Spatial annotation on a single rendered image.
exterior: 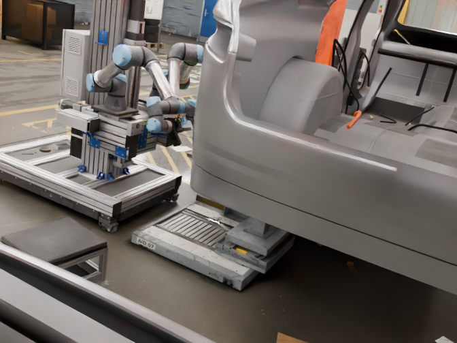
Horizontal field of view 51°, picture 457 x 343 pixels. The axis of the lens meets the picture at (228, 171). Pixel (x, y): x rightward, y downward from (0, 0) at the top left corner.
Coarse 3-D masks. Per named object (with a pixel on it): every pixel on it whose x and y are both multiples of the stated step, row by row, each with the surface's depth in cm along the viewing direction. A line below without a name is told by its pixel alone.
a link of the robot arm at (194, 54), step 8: (184, 48) 319; (192, 48) 320; (200, 48) 322; (184, 56) 320; (192, 56) 322; (200, 56) 323; (184, 64) 335; (192, 64) 329; (184, 72) 343; (184, 80) 356; (184, 88) 364
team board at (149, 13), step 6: (150, 0) 1182; (156, 0) 1203; (162, 0) 1222; (150, 6) 1188; (156, 6) 1210; (162, 6) 1229; (150, 12) 1196; (156, 12) 1217; (162, 12) 1236; (150, 18) 1203; (156, 18) 1225; (162, 18) 1243
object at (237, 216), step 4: (224, 208) 365; (228, 208) 372; (224, 212) 367; (228, 212) 373; (232, 212) 373; (236, 212) 371; (224, 216) 366; (228, 216) 366; (232, 216) 367; (236, 216) 369; (240, 216) 370; (244, 216) 368; (248, 216) 357; (236, 220) 362; (240, 220) 363
